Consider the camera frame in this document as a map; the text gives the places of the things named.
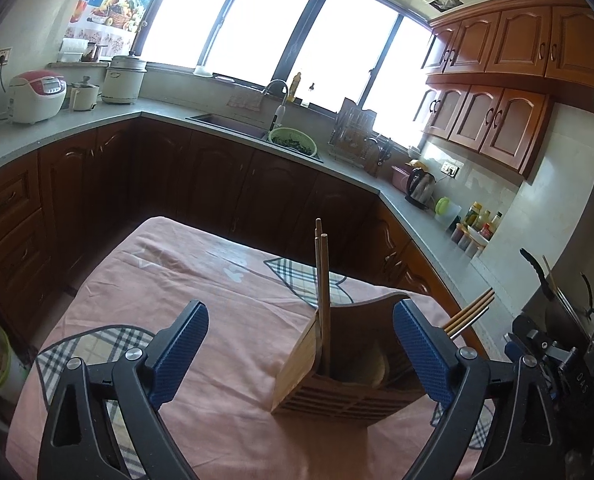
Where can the chrome kitchen faucet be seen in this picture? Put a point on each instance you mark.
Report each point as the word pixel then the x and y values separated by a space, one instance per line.
pixel 279 105

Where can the wooden utensil holder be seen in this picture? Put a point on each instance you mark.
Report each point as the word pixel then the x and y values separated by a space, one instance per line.
pixel 327 400

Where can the checked dish cloth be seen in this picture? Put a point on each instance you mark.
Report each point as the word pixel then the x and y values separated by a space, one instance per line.
pixel 243 102

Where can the pink plastic container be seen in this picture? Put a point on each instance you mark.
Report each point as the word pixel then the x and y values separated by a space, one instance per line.
pixel 399 177

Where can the white and red rice cooker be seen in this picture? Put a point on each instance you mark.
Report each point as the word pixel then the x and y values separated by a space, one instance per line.
pixel 34 97

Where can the metal dish rack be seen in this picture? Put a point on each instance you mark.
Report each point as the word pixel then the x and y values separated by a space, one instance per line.
pixel 357 135

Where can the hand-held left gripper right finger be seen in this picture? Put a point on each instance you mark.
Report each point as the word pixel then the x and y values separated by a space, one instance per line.
pixel 422 350

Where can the small white pot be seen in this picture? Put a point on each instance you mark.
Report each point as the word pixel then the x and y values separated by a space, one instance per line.
pixel 84 97

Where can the green lidded container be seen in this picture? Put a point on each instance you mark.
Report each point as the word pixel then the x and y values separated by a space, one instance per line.
pixel 446 210

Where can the yellow bottle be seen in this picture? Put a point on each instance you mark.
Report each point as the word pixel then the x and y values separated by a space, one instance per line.
pixel 296 87

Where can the kitchen sink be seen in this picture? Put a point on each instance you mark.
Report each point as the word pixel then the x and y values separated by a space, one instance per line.
pixel 227 125

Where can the steel electric kettle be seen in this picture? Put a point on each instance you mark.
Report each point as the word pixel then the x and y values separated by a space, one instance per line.
pixel 421 187

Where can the cluster of condiment bottles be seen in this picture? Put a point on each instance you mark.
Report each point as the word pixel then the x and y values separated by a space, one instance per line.
pixel 477 227

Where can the white wall socket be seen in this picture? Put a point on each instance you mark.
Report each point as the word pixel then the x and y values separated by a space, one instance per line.
pixel 450 168

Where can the brown upper wall cabinets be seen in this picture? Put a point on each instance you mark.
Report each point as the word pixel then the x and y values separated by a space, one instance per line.
pixel 507 60

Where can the pale wooden spatula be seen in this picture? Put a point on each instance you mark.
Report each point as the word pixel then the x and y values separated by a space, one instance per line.
pixel 379 365

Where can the dark brown lower cabinets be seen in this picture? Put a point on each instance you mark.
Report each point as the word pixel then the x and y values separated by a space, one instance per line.
pixel 177 180

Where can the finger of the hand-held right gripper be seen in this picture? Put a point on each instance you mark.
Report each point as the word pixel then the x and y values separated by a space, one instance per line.
pixel 537 344

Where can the pink tablecloth with plaid hearts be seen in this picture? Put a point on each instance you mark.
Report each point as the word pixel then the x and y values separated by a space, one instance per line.
pixel 217 310

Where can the kitchen window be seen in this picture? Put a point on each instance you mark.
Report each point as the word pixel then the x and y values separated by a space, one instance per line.
pixel 287 30

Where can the green colander with vegetables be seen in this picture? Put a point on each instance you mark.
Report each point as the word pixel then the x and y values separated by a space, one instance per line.
pixel 293 141

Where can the brown wooden chopstick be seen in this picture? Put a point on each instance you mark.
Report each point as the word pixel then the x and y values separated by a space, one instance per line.
pixel 472 307

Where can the large white cooking pot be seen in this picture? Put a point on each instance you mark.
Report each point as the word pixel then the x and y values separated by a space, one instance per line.
pixel 123 80

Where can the fruit wall poster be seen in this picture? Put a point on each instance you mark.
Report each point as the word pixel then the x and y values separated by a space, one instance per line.
pixel 117 0

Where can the black wok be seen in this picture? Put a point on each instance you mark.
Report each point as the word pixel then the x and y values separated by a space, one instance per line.
pixel 557 305

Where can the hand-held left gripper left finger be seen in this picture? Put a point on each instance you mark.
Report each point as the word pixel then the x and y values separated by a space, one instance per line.
pixel 179 355

